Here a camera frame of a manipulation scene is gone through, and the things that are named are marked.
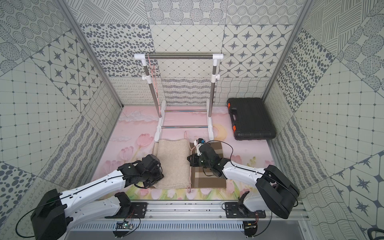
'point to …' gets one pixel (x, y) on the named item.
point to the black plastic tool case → (250, 119)
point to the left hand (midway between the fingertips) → (164, 172)
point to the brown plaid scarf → (202, 177)
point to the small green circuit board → (123, 225)
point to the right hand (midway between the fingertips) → (188, 159)
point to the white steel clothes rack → (183, 118)
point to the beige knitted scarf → (174, 155)
